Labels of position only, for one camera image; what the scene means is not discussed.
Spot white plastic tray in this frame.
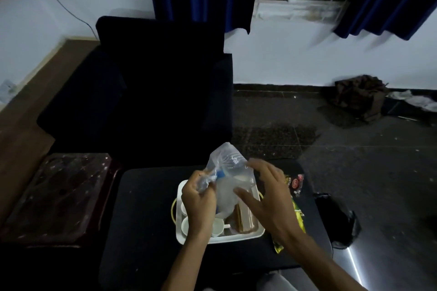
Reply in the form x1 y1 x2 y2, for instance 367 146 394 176
176 180 265 246

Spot person's right forearm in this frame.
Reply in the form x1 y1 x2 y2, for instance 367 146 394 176
282 229 367 291

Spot black plastic bag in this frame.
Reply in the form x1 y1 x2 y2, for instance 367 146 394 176
313 193 362 250

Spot brown crumpled cloth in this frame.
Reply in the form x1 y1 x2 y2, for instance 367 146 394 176
324 75 390 123

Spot yellow green snack packet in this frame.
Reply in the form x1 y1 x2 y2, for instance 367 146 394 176
272 195 306 254

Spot dark red label packet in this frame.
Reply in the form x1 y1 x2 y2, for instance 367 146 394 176
284 174 305 197

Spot black wall cable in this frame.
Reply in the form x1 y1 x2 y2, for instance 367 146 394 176
38 0 99 41

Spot white crumpled cloth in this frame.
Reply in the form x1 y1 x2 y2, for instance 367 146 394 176
387 90 437 113

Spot person's right hand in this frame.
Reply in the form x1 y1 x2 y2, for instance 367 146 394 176
233 158 300 242

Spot person's left hand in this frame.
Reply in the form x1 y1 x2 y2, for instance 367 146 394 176
181 169 218 239

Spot black armchair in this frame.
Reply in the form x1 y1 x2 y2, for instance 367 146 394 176
37 16 234 168

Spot person's left forearm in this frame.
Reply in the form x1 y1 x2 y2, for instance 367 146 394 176
161 229 210 291

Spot clear plastic bag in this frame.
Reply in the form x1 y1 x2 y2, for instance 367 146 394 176
200 142 257 219

